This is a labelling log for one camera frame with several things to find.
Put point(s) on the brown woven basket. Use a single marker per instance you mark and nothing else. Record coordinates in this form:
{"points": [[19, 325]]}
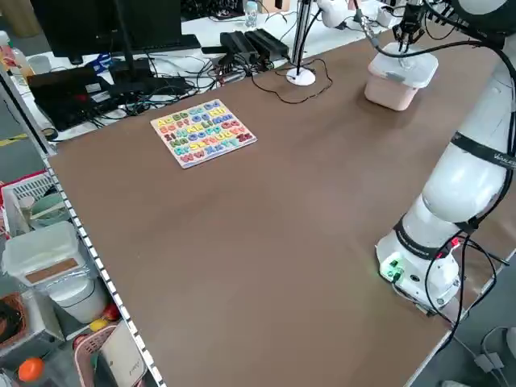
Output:
{"points": [[12, 322]]}

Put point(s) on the white bin lid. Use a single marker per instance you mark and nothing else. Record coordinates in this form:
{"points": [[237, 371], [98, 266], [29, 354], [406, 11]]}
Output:
{"points": [[411, 68]]}

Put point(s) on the yellow toy fruit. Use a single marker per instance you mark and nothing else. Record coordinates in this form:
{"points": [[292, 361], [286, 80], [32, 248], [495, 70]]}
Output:
{"points": [[98, 325]]}

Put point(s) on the pink plastic bin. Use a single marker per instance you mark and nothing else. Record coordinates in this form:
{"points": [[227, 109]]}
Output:
{"points": [[387, 94]]}

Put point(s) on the white plastic basket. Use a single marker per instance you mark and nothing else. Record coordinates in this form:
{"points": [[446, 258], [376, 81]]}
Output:
{"points": [[28, 189]]}

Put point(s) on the white bucket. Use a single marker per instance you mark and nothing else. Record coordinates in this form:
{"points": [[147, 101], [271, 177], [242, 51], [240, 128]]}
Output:
{"points": [[80, 302]]}

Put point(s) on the pink plastic basket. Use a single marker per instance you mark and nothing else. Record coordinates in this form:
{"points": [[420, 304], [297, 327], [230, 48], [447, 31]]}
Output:
{"points": [[86, 350]]}

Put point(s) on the small plastic bottle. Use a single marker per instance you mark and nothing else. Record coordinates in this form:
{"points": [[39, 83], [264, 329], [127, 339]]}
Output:
{"points": [[251, 12]]}

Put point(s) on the red toy apple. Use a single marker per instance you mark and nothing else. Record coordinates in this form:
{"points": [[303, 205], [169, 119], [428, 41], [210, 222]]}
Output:
{"points": [[111, 312]]}

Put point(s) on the black laptop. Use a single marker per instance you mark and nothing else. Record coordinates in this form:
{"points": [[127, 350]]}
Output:
{"points": [[64, 92]]}

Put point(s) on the colourful alphabet puzzle board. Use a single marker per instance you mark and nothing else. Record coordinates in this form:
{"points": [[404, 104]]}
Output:
{"points": [[203, 133]]}

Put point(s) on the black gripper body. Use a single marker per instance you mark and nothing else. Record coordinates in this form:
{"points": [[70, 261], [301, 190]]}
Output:
{"points": [[414, 14]]}

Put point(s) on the black monitor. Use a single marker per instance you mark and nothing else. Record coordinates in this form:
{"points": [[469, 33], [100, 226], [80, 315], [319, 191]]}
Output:
{"points": [[101, 20]]}

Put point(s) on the aluminium table edge rail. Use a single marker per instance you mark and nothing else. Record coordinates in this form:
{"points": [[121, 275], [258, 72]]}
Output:
{"points": [[101, 274]]}

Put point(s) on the orange ball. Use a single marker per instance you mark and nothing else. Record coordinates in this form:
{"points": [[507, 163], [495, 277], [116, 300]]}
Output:
{"points": [[31, 369]]}

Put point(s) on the grey power adapter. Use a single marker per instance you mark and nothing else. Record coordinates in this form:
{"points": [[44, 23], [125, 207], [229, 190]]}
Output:
{"points": [[488, 362]]}

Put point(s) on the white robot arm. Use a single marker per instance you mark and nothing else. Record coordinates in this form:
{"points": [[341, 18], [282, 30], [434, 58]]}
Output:
{"points": [[459, 189]]}

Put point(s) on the translucent lidded container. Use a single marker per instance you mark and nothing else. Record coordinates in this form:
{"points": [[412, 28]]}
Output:
{"points": [[40, 250]]}

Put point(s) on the white cardboard box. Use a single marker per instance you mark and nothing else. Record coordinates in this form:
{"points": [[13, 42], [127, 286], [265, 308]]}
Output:
{"points": [[125, 359]]}

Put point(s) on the black finned power supply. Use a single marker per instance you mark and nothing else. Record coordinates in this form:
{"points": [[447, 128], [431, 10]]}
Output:
{"points": [[238, 46], [268, 42]]}

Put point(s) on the white desk lamp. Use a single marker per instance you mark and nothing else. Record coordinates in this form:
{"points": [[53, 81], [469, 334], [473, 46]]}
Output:
{"points": [[300, 77]]}

